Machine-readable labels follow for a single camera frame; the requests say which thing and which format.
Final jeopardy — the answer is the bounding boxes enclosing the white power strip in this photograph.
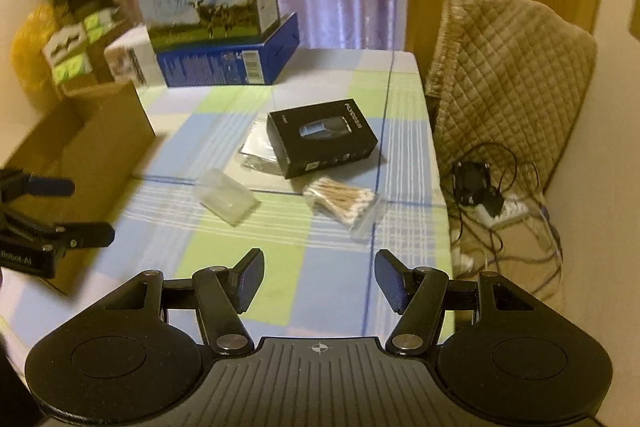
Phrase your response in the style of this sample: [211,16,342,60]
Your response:
[472,197,532,230]

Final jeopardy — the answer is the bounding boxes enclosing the clear plastic packet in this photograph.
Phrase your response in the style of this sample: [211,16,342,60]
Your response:
[239,114,282,176]

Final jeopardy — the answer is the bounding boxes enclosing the black small product box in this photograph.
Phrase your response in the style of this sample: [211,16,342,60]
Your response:
[267,98,378,179]

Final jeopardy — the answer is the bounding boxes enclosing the black cables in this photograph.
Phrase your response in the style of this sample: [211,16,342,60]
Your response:
[449,142,566,303]

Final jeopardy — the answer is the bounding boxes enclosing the quilted beige chair cover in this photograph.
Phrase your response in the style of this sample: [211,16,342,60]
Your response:
[424,0,598,186]

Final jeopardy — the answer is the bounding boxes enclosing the yellow plastic bag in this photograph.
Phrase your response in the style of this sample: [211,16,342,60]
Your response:
[11,4,58,113]

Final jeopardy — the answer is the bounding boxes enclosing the cotton swab pack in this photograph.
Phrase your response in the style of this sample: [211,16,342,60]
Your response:
[303,176,387,241]

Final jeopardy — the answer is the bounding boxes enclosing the cardboard box of tissues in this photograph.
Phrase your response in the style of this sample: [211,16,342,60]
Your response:
[42,8,134,95]

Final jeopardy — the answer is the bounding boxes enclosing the brown cardboard box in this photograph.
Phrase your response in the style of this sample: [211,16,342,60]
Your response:
[1,83,155,295]

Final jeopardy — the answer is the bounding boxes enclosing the checked tablecloth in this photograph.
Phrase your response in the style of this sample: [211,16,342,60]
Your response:
[1,49,451,355]

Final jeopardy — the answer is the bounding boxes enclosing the clear plastic cup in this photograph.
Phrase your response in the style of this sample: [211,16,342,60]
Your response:
[193,169,259,227]

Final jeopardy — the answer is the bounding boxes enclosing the blue flat box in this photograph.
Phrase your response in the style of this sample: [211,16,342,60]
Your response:
[156,13,300,88]

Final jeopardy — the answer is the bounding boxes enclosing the white beige product box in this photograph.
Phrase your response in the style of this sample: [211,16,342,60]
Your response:
[104,26,166,88]

